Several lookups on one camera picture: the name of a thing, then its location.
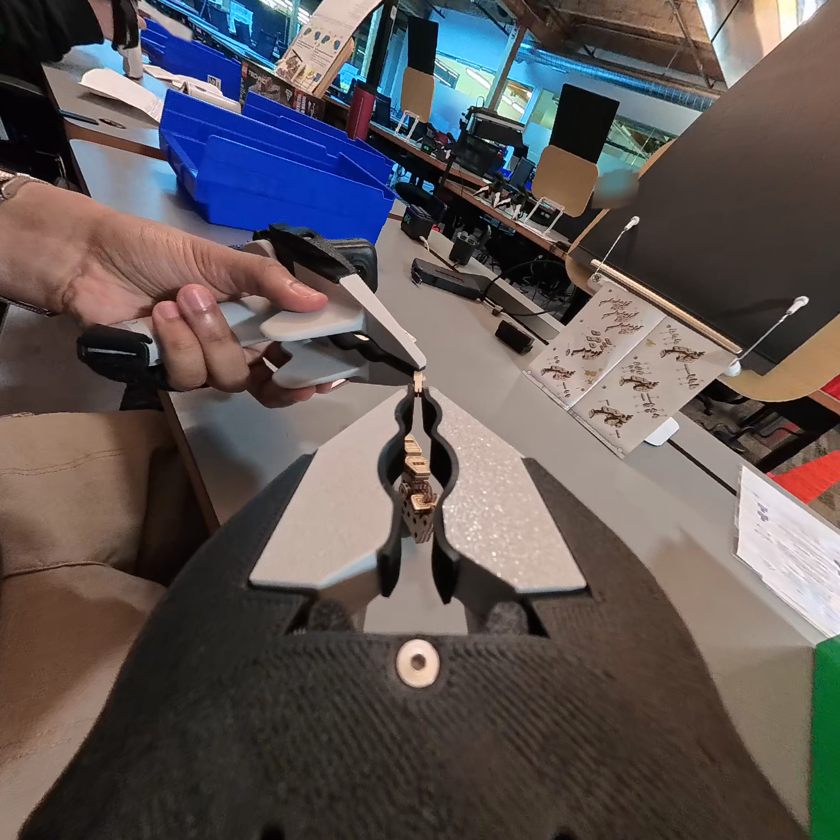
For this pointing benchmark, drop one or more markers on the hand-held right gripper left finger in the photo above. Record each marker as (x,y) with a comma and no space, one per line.
(315,525)

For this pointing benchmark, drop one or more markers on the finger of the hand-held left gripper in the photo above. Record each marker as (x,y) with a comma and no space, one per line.
(387,328)
(315,373)

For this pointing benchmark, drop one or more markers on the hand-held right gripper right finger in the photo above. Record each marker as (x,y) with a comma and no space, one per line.
(505,525)

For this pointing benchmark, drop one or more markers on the small wooden peg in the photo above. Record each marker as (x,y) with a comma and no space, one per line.
(420,384)

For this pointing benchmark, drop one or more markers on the wooden model assembly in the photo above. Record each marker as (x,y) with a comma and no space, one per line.
(415,489)

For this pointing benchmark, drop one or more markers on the grey desk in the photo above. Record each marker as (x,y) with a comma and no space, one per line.
(558,472)

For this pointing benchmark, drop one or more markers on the person's left hand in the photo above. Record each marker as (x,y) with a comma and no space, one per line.
(131,262)

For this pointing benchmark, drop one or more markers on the blue plastic bin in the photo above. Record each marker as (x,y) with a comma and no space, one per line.
(275,190)
(197,69)

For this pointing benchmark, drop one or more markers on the flat black box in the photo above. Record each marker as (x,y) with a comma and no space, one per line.
(449,279)

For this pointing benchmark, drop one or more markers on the black charger cup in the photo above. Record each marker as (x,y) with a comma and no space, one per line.
(467,249)

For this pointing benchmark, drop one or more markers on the small black box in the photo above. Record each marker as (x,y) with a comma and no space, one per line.
(513,336)

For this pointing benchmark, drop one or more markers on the maroon bottle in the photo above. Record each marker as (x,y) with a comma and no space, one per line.
(361,111)

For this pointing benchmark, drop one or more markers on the model kit box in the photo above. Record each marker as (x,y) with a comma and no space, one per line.
(275,88)

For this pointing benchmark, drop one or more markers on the laminated instruction sheet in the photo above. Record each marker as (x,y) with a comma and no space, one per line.
(623,367)

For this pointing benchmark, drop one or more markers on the instruction poster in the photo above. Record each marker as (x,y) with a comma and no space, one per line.
(321,46)

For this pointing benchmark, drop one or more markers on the black board stand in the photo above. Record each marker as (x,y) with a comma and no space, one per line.
(420,46)
(581,124)
(722,216)

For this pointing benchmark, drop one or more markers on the person's tan pants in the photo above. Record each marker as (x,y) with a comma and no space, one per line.
(79,525)

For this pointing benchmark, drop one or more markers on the white papers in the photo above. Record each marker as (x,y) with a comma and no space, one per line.
(121,92)

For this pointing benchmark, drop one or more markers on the printed paper sheet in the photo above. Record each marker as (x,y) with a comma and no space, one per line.
(787,544)

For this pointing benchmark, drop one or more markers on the metal wristband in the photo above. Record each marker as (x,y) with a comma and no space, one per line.
(16,184)

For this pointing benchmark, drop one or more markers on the black office chair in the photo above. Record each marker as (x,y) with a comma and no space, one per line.
(26,131)

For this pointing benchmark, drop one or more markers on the green plastic bin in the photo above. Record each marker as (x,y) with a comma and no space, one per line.
(828,735)

